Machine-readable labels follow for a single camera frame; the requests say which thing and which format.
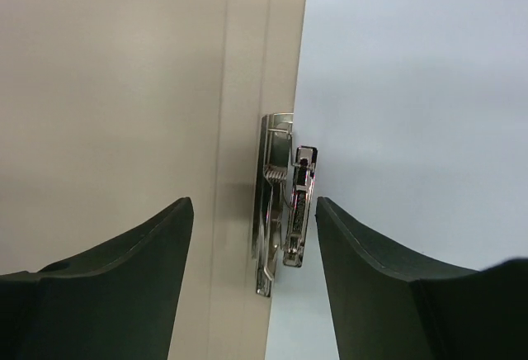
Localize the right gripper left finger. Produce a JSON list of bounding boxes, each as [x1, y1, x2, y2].
[[1, 197, 194, 359]]

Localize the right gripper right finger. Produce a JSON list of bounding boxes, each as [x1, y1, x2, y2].
[[316, 197, 527, 359]]

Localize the metal folder clip mechanism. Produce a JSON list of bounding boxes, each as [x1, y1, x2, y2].
[[252, 113, 318, 297]]

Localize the tan paper folder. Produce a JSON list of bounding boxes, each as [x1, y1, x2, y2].
[[1, 0, 305, 359]]

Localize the white paper sheet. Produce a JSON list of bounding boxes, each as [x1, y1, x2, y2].
[[266, 0, 527, 359]]

